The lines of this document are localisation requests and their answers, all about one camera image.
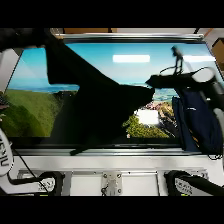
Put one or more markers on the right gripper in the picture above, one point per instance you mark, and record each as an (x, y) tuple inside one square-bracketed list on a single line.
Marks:
[(173, 81)]

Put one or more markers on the black garment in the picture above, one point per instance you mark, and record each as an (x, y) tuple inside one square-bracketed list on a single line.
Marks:
[(100, 110)]

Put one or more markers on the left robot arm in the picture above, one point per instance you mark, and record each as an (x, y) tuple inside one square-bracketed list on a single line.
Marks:
[(6, 156)]

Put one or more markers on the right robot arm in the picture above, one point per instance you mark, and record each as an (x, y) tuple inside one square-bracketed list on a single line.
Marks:
[(204, 75)]

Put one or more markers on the navy garment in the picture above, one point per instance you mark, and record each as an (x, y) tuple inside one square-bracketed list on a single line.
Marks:
[(196, 123)]

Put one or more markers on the silver frame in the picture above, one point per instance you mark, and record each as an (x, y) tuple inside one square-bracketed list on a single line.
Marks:
[(113, 163)]

